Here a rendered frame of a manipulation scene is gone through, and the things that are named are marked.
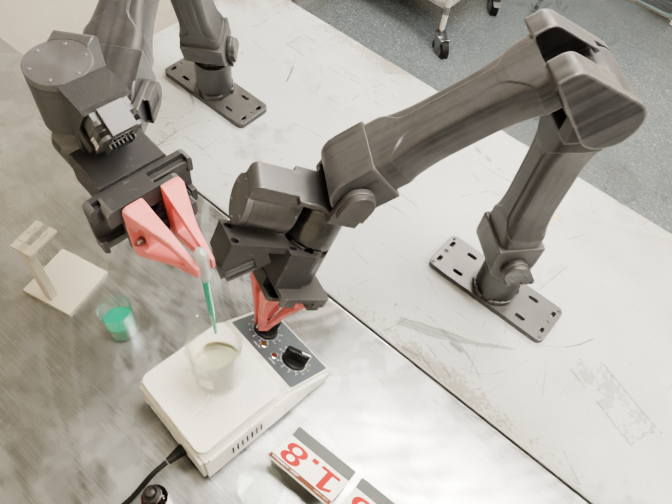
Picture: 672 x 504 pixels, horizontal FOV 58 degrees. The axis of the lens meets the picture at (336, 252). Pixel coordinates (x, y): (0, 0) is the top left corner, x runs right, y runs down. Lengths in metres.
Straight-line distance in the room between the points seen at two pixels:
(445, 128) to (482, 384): 0.40
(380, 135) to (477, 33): 2.39
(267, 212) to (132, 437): 0.34
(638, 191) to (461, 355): 1.77
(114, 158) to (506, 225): 0.46
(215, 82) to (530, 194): 0.60
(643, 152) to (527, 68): 2.15
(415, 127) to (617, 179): 2.00
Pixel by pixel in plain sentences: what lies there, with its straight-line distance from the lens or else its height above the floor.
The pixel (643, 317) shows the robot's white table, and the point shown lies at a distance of 1.03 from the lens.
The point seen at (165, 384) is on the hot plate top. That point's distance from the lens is 0.75.
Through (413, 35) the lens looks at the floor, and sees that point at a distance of 2.89.
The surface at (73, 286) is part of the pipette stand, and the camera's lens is 0.93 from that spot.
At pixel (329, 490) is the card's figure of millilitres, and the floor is 0.93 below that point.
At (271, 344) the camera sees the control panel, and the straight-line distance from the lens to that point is 0.79.
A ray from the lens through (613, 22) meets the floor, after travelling 3.36.
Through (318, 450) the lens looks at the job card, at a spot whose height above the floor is 0.90.
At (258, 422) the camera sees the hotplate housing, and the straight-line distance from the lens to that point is 0.75.
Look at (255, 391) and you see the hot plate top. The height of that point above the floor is 0.99.
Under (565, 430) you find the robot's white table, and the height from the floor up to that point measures 0.90.
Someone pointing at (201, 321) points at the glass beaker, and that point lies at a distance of 0.69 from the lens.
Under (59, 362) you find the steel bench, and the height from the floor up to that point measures 0.90.
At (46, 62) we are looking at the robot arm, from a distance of 0.58.
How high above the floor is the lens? 1.67
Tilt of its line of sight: 56 degrees down
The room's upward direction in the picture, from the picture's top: 9 degrees clockwise
